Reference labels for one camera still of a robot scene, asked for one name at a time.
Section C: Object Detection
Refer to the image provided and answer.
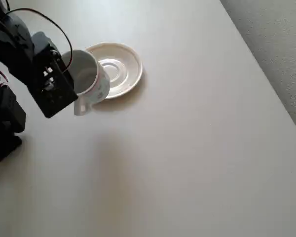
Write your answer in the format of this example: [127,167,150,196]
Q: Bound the red black arm cable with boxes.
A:
[0,64,10,86]

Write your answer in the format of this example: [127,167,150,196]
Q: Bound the red black gripper cable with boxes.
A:
[6,8,73,73]

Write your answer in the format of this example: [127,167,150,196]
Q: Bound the white ceramic mug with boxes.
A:
[61,49,111,117]

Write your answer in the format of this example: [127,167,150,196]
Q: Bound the cream ceramic saucer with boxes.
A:
[85,41,143,100]

